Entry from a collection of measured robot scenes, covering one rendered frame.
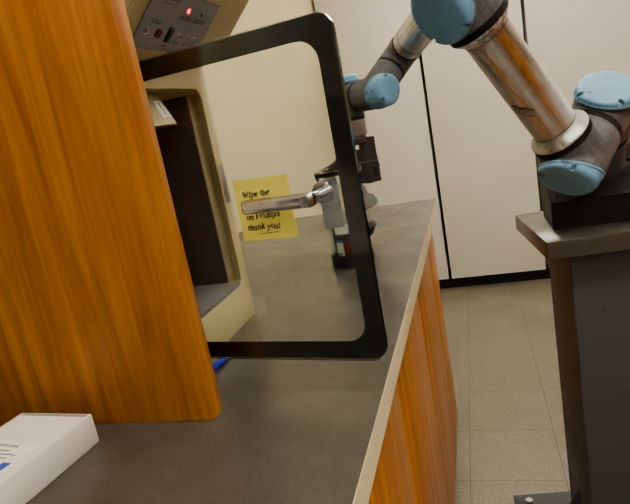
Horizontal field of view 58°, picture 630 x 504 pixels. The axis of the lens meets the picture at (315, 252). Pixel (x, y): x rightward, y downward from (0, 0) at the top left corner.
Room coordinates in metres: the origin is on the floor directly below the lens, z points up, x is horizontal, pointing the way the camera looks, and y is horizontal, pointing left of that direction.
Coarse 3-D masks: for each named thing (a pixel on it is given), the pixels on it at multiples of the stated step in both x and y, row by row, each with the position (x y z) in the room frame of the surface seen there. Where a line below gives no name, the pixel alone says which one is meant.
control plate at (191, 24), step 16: (160, 0) 0.79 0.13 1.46; (176, 0) 0.82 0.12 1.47; (192, 0) 0.86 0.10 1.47; (144, 16) 0.78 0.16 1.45; (160, 16) 0.81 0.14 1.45; (176, 16) 0.85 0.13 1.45; (192, 16) 0.89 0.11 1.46; (208, 16) 0.93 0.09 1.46; (176, 32) 0.87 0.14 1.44; (192, 32) 0.91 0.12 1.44; (160, 48) 0.86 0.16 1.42; (176, 48) 0.90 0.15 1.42
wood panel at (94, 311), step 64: (0, 0) 0.70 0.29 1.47; (64, 0) 0.67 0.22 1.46; (0, 64) 0.70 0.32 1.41; (64, 64) 0.68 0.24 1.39; (128, 64) 0.66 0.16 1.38; (0, 128) 0.71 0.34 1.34; (64, 128) 0.69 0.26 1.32; (128, 128) 0.66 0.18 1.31; (0, 192) 0.72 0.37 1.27; (64, 192) 0.69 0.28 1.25; (128, 192) 0.67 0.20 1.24; (0, 256) 0.73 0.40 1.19; (64, 256) 0.70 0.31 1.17; (128, 256) 0.67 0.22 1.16; (0, 320) 0.74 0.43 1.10; (64, 320) 0.71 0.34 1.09; (128, 320) 0.68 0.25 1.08; (192, 320) 0.66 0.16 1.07; (0, 384) 0.75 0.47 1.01; (64, 384) 0.72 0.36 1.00; (128, 384) 0.69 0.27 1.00; (192, 384) 0.66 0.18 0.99
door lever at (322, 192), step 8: (320, 184) 0.64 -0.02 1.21; (328, 184) 0.64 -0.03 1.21; (304, 192) 0.61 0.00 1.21; (312, 192) 0.60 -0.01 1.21; (320, 192) 0.62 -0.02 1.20; (328, 192) 0.64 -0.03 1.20; (248, 200) 0.63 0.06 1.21; (256, 200) 0.63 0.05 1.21; (264, 200) 0.62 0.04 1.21; (272, 200) 0.62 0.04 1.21; (280, 200) 0.61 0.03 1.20; (288, 200) 0.61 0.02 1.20; (296, 200) 0.60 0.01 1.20; (304, 200) 0.60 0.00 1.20; (312, 200) 0.60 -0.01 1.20; (320, 200) 0.64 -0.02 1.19; (328, 200) 0.64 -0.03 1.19; (248, 208) 0.63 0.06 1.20; (256, 208) 0.63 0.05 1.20; (264, 208) 0.62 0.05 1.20; (272, 208) 0.62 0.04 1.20; (280, 208) 0.61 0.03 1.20; (288, 208) 0.61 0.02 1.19; (296, 208) 0.61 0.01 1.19
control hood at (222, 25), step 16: (128, 0) 0.74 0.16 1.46; (144, 0) 0.76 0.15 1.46; (208, 0) 0.90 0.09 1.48; (224, 0) 0.95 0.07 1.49; (240, 0) 1.00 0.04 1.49; (128, 16) 0.75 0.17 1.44; (224, 16) 0.98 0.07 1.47; (208, 32) 0.96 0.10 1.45; (224, 32) 1.02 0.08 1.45; (144, 48) 0.82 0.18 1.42
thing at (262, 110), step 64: (192, 64) 0.70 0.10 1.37; (256, 64) 0.67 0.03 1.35; (320, 64) 0.63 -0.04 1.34; (192, 128) 0.71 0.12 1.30; (256, 128) 0.67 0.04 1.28; (320, 128) 0.64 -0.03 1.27; (192, 192) 0.72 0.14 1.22; (192, 256) 0.73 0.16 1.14; (256, 256) 0.69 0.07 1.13; (320, 256) 0.65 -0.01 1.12; (256, 320) 0.70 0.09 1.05; (320, 320) 0.66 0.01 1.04
